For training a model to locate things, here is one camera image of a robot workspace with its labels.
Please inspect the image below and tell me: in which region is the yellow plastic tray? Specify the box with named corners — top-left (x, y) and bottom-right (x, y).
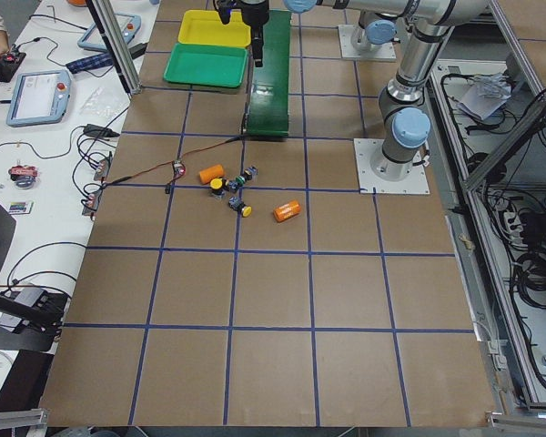
top-left (177, 10), bottom-right (251, 48)

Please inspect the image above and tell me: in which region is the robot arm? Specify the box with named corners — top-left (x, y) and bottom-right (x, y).
top-left (213, 1), bottom-right (397, 67)
top-left (285, 1), bottom-right (489, 166)

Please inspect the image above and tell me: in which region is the green conveyor belt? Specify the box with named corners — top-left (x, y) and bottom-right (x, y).
top-left (242, 10), bottom-right (291, 137)

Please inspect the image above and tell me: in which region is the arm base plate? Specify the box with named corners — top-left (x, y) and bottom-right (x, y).
top-left (353, 138), bottom-right (430, 196)
top-left (338, 22), bottom-right (396, 62)

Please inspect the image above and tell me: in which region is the green plastic tray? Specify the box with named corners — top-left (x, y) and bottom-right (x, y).
top-left (163, 43), bottom-right (248, 88)

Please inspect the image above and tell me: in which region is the red black wire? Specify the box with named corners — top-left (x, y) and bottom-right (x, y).
top-left (100, 134), bottom-right (248, 196)

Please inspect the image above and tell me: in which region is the orange cylinder with 4680 print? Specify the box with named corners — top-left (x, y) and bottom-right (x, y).
top-left (273, 200), bottom-right (301, 223)

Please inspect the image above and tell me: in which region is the black power adapter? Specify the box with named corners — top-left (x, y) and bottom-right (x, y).
top-left (83, 124), bottom-right (120, 139)

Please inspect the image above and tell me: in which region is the small controller circuit board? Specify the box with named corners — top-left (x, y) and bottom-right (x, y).
top-left (172, 160), bottom-right (187, 179)

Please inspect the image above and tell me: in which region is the aluminium frame post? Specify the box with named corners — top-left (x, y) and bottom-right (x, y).
top-left (86, 0), bottom-right (141, 96)

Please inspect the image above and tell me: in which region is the near teach pendant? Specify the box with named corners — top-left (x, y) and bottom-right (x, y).
top-left (5, 70), bottom-right (72, 127)

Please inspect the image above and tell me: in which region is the yellow push button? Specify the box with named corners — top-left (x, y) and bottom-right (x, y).
top-left (209, 178), bottom-right (225, 199)
top-left (227, 196), bottom-right (252, 218)

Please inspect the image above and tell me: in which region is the blue plaid cloth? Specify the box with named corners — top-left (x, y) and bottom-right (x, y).
top-left (65, 53), bottom-right (113, 74)

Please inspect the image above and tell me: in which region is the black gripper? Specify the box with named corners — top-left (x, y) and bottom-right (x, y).
top-left (239, 0), bottom-right (269, 67)

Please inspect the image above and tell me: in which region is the green push button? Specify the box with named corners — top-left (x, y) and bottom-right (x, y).
top-left (224, 177), bottom-right (246, 193)
top-left (241, 166), bottom-right (258, 182)

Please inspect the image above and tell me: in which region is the plain orange cylinder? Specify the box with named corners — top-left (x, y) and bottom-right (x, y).
top-left (198, 164), bottom-right (225, 185)

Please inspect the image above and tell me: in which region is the teach pendant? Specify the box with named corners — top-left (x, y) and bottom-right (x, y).
top-left (76, 13), bottom-right (142, 52)
top-left (5, 70), bottom-right (72, 127)

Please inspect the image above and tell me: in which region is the far teach pendant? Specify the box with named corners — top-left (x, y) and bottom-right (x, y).
top-left (76, 13), bottom-right (142, 52)

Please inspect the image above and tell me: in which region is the crumpled white paper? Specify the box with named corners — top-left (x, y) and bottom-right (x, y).
top-left (457, 73), bottom-right (511, 121)

